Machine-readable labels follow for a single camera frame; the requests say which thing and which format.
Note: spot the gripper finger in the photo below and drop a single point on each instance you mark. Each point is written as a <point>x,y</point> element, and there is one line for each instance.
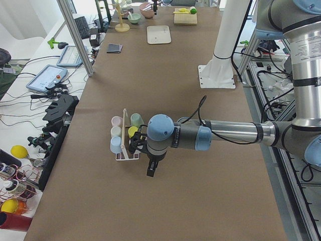
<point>155,164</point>
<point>150,169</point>

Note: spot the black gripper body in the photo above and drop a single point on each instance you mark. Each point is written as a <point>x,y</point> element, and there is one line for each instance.
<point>152,159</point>

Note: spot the green cup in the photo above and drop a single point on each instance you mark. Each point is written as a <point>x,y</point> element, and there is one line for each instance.
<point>136,120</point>

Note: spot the cream rabbit tray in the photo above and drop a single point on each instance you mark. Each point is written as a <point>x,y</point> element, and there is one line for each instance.
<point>158,35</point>

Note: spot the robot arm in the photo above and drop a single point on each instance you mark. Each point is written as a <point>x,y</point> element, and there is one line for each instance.
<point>299,23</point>

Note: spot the yellow cup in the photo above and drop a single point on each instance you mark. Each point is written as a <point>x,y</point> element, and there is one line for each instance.
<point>132,130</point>

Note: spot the light blue cup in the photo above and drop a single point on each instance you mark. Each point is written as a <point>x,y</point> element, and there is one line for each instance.
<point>115,145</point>

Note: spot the cream cup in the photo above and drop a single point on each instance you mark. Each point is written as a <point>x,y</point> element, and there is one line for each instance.
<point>116,131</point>

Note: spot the pink cup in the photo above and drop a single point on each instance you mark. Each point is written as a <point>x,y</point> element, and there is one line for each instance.
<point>116,121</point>

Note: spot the wooden cup tree stand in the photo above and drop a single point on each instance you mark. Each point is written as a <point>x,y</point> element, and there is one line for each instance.
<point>121,26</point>

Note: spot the grey folded cloth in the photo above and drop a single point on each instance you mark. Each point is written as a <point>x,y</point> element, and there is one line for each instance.
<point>114,48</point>

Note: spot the blue teach pendant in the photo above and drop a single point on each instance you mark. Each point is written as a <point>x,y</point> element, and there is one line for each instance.
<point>69,58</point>
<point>47,78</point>

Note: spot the wooden cutting board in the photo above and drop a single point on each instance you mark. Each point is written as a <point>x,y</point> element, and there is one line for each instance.
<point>185,19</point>

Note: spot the green bowl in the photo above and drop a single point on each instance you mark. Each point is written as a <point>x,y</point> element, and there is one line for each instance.
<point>134,18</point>

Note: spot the pink ice bowl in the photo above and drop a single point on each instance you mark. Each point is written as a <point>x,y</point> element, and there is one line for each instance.
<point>146,10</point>

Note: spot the green lime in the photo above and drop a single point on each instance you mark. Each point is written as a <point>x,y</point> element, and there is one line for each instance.
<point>193,11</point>

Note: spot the black keyboard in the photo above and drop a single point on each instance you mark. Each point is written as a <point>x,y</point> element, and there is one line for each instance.
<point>82,27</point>

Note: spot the white wire cup rack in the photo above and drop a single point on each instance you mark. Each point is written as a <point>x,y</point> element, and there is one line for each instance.
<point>125,155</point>

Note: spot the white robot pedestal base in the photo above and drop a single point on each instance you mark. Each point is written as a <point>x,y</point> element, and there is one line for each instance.
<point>218,73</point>

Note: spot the aluminium frame post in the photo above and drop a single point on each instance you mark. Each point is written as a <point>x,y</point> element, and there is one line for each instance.
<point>71,25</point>

